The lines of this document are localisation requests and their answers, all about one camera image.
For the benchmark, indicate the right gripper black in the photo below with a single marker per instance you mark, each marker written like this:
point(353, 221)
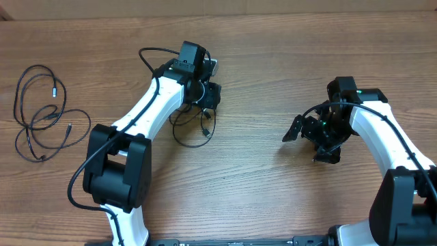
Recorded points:
point(333, 151)

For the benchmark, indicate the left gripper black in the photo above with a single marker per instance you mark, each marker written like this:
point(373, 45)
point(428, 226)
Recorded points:
point(212, 96)

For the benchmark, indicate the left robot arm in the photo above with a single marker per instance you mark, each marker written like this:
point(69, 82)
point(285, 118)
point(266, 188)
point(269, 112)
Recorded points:
point(118, 167)

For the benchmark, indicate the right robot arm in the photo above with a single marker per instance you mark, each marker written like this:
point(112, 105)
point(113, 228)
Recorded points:
point(404, 209)

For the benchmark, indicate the cardboard wall panel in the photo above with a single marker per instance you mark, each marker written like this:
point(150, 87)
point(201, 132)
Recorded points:
point(23, 10)

